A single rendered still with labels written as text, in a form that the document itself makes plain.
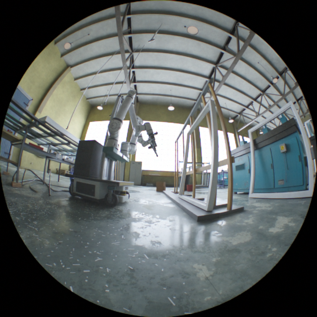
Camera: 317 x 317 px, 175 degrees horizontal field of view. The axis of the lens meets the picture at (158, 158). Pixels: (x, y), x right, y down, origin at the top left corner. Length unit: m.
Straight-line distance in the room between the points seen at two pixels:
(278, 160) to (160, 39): 8.16
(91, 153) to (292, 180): 3.11
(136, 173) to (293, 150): 8.53
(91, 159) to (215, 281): 1.55
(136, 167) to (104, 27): 10.89
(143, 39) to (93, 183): 8.17
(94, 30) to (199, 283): 9.57
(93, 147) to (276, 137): 3.03
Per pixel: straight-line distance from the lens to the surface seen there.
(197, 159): 9.43
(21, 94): 8.57
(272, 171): 2.38
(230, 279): 0.47
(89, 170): 1.46
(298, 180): 2.22
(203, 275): 0.46
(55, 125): 1.64
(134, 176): 8.35
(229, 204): 1.21
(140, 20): 8.17
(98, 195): 1.28
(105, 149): 1.31
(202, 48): 8.65
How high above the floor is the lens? 0.35
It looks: 13 degrees up
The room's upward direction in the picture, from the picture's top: 3 degrees clockwise
